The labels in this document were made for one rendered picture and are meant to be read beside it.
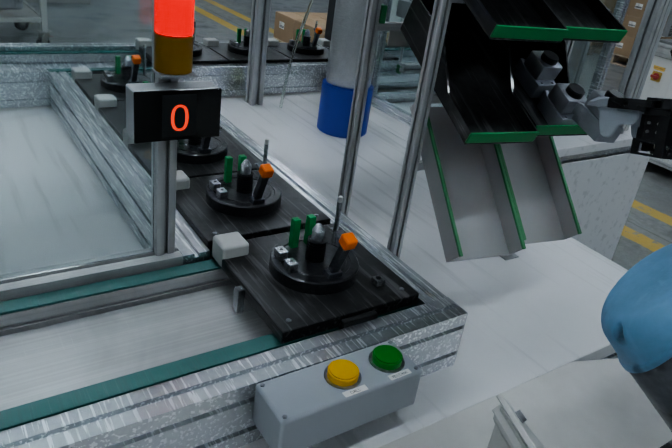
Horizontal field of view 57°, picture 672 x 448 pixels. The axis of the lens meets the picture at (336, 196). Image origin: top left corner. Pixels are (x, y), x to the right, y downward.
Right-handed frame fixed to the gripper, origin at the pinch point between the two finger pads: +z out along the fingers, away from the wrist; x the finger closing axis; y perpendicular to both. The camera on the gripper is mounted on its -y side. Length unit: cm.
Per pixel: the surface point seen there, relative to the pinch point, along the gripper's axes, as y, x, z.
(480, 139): 8.0, -19.3, 5.2
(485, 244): 25.9, -11.2, 9.8
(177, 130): 11, -63, 15
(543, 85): -1.7, -1.3, 13.1
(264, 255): 30, -47, 20
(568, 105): 1.3, -1.8, 6.2
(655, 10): -35, 107, 83
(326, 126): 15, -3, 99
